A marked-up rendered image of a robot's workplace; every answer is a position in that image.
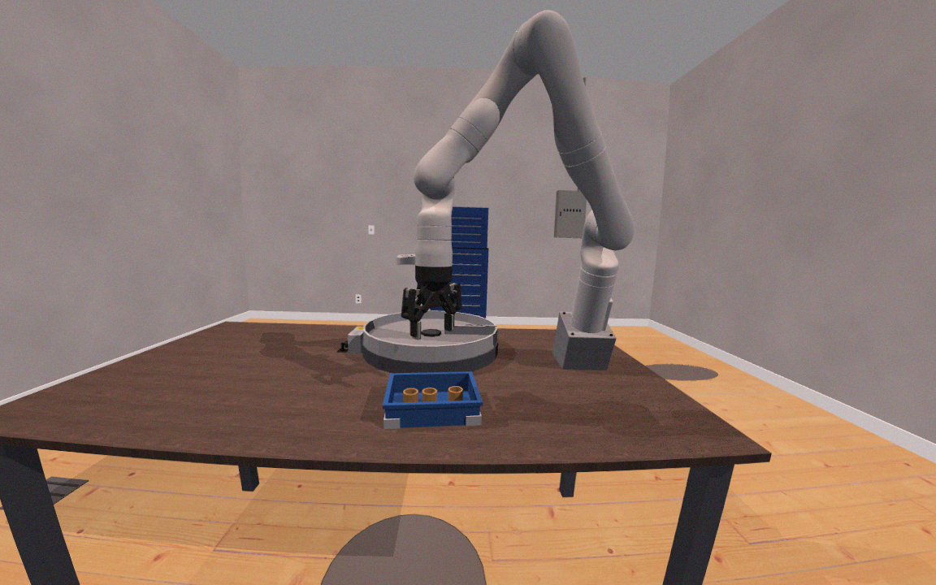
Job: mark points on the blue crate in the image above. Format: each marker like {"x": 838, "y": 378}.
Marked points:
{"x": 438, "y": 413}

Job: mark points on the grey round turntable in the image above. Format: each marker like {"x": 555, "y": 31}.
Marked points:
{"x": 466, "y": 348}

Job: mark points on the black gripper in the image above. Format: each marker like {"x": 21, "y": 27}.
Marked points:
{"x": 433, "y": 291}

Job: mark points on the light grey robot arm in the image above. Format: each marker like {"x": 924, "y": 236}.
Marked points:
{"x": 543, "y": 45}

